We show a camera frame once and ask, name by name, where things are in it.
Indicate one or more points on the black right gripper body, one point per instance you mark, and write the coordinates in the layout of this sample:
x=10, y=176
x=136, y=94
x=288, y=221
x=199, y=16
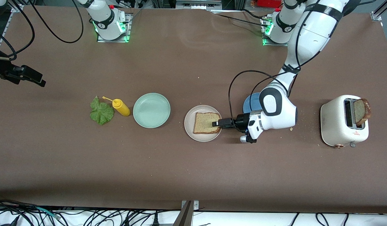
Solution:
x=1, y=69

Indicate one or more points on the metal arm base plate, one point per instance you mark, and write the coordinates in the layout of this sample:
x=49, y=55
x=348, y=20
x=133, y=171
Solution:
x=276, y=44
x=113, y=39

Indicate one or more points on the white two-slot toaster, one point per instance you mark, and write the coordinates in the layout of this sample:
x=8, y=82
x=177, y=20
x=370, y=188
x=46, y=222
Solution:
x=334, y=125

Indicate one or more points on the brown bread slice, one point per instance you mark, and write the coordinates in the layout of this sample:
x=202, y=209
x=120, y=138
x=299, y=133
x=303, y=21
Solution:
x=203, y=123
x=361, y=111

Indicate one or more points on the metal corner bracket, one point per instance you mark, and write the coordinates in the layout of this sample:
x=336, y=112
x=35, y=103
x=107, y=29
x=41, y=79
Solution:
x=196, y=204

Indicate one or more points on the yellow squeeze sauce bottle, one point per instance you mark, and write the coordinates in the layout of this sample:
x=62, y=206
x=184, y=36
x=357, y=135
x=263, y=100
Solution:
x=122, y=108

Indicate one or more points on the mint green plate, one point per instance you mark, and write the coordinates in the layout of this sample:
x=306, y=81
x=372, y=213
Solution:
x=151, y=110

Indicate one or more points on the green lettuce leaf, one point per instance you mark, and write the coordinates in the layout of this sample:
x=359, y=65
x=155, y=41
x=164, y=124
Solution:
x=101, y=112

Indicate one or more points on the beige plate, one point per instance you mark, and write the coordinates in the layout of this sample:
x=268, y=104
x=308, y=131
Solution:
x=188, y=124

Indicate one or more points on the blue plate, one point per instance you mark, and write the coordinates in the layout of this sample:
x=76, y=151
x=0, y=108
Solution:
x=251, y=105

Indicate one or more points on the aluminium frame profile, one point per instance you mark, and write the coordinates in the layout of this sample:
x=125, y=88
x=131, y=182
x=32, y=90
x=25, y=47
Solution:
x=380, y=11
x=8, y=23

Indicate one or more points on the red box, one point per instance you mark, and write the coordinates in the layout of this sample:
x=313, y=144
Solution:
x=268, y=3

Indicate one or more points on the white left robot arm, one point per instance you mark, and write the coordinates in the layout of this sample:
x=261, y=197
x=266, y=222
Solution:
x=309, y=37

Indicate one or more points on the dark frame bar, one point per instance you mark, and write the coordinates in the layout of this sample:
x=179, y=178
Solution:
x=184, y=216

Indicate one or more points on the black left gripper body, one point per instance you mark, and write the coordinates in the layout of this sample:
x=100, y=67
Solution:
x=242, y=121

